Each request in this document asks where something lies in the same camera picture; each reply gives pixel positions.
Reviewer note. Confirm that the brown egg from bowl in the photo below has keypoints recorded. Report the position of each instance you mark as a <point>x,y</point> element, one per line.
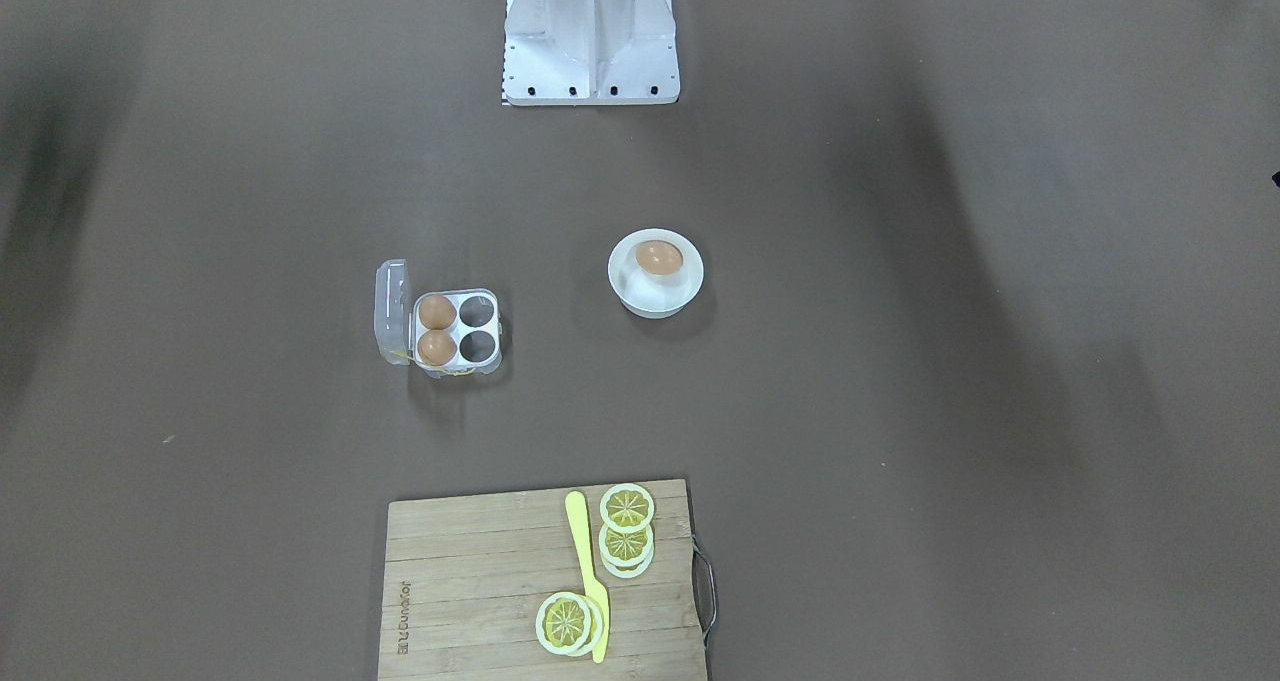
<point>659,257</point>

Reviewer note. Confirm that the white egg box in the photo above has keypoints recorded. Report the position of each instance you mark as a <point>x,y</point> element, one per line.
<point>477,329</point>

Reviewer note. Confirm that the brown egg in box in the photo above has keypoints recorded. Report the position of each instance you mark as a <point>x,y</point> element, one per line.
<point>436,311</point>
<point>436,348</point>

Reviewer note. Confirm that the white ceramic bowl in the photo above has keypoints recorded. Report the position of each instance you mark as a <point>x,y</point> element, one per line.
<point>651,296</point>

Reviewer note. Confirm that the lemon slice, top of stack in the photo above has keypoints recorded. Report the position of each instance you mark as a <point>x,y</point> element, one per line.
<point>627,507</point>

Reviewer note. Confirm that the lemon slice, of stack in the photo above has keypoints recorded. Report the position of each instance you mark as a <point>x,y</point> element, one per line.
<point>629,572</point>
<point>624,547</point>
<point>627,507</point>

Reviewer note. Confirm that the lemon slice, middle of stack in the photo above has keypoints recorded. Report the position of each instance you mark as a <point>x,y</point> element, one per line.
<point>624,547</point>

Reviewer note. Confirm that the yellow elastic band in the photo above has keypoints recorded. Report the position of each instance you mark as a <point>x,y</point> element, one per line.
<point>403,353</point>

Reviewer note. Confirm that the lemon slice, bottom of stack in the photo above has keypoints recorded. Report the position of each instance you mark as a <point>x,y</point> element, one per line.
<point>629,572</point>

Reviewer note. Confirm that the lemon slice under blade slice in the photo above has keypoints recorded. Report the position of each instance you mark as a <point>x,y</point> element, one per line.
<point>596,628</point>

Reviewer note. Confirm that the lemon slice near knife blade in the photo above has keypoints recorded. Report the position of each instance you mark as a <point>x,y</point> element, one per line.
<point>562,623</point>

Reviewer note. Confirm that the bamboo cutting board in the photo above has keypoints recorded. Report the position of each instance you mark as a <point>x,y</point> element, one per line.
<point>464,578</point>

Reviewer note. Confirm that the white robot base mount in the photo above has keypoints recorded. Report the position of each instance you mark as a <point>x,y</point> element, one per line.
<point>560,53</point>

